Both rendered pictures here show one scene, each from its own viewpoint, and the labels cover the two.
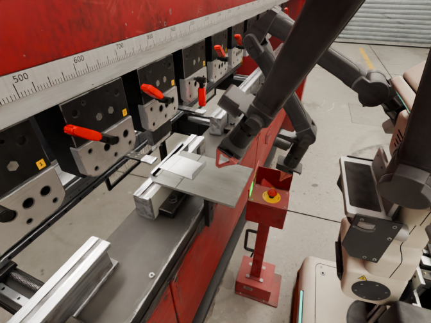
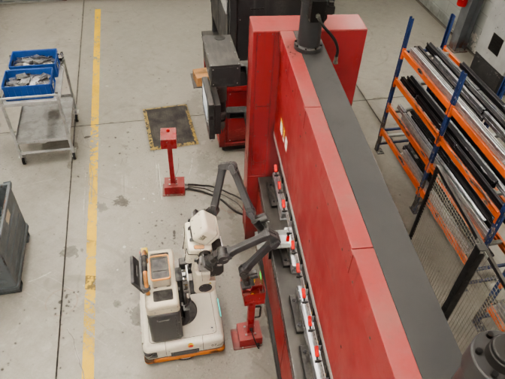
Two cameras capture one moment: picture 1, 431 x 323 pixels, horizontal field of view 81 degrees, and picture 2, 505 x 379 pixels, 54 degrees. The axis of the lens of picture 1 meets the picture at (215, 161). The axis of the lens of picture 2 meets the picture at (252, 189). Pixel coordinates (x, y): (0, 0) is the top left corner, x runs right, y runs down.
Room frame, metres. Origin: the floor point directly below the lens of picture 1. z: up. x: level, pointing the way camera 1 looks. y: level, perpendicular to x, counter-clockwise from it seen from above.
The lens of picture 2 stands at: (2.65, -1.45, 3.97)
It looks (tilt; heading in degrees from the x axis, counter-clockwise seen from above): 44 degrees down; 148
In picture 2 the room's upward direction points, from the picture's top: 3 degrees clockwise
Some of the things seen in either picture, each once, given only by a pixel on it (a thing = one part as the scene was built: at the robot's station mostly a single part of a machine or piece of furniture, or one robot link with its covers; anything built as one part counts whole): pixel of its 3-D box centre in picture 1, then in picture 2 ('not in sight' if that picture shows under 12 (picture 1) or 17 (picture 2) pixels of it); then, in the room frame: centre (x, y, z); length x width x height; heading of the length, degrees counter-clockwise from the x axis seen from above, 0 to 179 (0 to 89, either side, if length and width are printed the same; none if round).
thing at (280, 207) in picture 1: (269, 193); (252, 287); (0.78, -0.23, 0.75); 0.20 x 0.16 x 0.18; 161
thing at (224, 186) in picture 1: (204, 175); (272, 239); (0.61, 0.03, 1.00); 0.26 x 0.18 x 0.01; 67
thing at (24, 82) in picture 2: not in sight; (29, 83); (-2.59, -1.11, 0.92); 0.50 x 0.36 x 0.18; 72
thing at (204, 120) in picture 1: (169, 117); not in sight; (1.37, 0.28, 0.81); 0.64 x 0.08 x 0.14; 67
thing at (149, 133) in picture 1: (159, 129); not in sight; (0.67, 0.17, 1.13); 0.10 x 0.02 x 0.10; 157
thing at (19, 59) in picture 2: not in sight; (34, 64); (-2.98, -0.97, 0.92); 0.50 x 0.36 x 0.18; 72
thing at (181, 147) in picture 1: (170, 160); not in sight; (0.70, 0.15, 0.99); 0.20 x 0.03 x 0.03; 157
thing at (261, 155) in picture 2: not in sight; (293, 143); (-0.16, 0.72, 1.15); 0.85 x 0.25 x 2.30; 67
